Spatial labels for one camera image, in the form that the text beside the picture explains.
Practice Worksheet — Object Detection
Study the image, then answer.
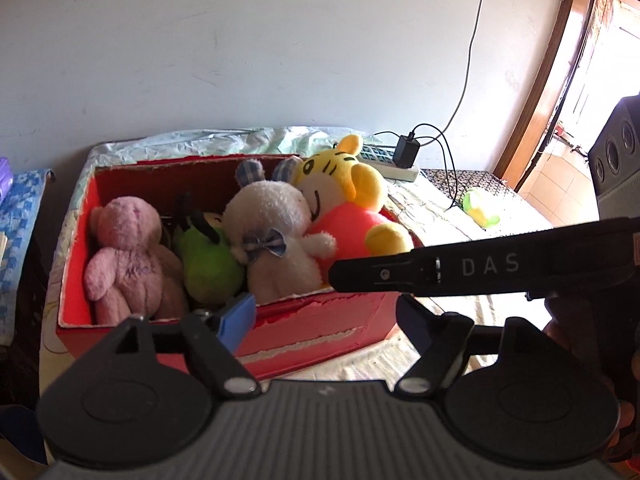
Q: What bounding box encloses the white bunny plush toy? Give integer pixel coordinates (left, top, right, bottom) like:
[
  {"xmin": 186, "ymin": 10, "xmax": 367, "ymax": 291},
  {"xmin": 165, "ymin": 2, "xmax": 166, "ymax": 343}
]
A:
[{"xmin": 222, "ymin": 158, "xmax": 337, "ymax": 305}]

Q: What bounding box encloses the white power strip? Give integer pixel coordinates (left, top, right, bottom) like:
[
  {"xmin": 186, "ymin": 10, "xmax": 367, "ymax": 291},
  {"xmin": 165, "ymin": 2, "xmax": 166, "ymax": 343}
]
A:
[{"xmin": 357, "ymin": 144, "xmax": 421, "ymax": 183}]

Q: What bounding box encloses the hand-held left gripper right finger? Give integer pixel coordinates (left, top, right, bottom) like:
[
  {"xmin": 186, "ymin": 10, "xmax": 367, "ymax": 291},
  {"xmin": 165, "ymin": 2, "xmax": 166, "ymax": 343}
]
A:
[{"xmin": 395, "ymin": 294, "xmax": 551, "ymax": 396}]

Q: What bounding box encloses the person's right hand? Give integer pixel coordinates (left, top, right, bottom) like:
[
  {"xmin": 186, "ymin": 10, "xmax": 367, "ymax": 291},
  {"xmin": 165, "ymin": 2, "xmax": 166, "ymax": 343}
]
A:
[{"xmin": 544, "ymin": 294, "xmax": 640, "ymax": 391}]

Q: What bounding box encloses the wooden door frame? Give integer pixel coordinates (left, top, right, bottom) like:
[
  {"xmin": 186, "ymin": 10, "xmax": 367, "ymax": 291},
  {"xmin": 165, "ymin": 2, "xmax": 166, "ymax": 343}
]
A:
[{"xmin": 492, "ymin": 0, "xmax": 601, "ymax": 191}]

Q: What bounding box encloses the yellow tiger plush toy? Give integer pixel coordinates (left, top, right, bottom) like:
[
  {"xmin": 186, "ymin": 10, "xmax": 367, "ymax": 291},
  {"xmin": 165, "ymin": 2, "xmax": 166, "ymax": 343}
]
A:
[{"xmin": 291, "ymin": 134, "xmax": 416, "ymax": 261}]

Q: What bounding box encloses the black cable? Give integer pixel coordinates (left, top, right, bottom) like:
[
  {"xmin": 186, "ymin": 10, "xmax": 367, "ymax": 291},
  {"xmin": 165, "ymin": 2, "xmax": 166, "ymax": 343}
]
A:
[{"xmin": 372, "ymin": 123, "xmax": 463, "ymax": 211}]

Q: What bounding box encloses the black speaker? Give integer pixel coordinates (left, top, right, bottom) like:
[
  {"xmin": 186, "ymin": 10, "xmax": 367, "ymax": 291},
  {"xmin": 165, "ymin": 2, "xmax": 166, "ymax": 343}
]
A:
[{"xmin": 587, "ymin": 94, "xmax": 640, "ymax": 221}]

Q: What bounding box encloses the blue patterned towel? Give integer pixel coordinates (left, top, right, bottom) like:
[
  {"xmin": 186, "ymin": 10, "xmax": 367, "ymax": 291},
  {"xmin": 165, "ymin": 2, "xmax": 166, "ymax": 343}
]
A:
[{"xmin": 0, "ymin": 169, "xmax": 53, "ymax": 346}]

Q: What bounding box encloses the white cable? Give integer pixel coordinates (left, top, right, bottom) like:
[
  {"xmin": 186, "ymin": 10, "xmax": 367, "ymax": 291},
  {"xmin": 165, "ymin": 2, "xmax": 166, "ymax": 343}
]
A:
[{"xmin": 442, "ymin": 0, "xmax": 488, "ymax": 133}]

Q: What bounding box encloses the green bedsheet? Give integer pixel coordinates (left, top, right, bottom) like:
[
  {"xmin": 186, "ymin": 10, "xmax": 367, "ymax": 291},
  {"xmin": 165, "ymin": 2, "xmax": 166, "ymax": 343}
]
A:
[{"xmin": 40, "ymin": 126, "xmax": 601, "ymax": 386}]

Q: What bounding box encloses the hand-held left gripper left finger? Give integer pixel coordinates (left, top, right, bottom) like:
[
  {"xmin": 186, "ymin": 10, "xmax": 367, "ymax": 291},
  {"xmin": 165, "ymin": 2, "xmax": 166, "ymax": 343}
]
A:
[{"xmin": 107, "ymin": 292, "xmax": 261, "ymax": 397}]

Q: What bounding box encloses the dark patterned blanket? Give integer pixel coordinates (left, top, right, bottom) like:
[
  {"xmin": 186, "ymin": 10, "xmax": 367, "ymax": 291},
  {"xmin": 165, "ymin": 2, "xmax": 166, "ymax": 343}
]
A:
[{"xmin": 417, "ymin": 169, "xmax": 516, "ymax": 198}]

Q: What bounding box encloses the black charger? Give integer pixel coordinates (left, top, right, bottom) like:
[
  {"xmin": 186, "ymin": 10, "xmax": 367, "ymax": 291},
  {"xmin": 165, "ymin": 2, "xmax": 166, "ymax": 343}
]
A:
[{"xmin": 393, "ymin": 132, "xmax": 421, "ymax": 168}]

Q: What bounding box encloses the red cardboard box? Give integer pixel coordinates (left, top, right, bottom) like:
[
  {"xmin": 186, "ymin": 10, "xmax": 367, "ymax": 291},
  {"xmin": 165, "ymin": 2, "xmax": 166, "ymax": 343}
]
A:
[{"xmin": 56, "ymin": 154, "xmax": 416, "ymax": 381}]

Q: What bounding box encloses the small green plush toy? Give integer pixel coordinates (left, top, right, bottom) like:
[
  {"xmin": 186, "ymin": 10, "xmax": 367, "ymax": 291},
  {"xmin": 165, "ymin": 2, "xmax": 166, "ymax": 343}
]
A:
[{"xmin": 462, "ymin": 187, "xmax": 501, "ymax": 228}]

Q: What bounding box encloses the pink teddy bear plush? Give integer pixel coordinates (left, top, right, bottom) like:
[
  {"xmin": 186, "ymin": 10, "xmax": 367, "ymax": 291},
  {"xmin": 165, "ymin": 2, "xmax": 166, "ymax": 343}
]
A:
[{"xmin": 82, "ymin": 196, "xmax": 188, "ymax": 326}]

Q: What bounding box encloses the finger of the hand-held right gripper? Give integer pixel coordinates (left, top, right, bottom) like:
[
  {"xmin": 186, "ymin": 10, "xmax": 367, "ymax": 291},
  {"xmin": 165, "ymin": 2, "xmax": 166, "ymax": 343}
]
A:
[{"xmin": 328, "ymin": 249, "xmax": 441, "ymax": 292}]

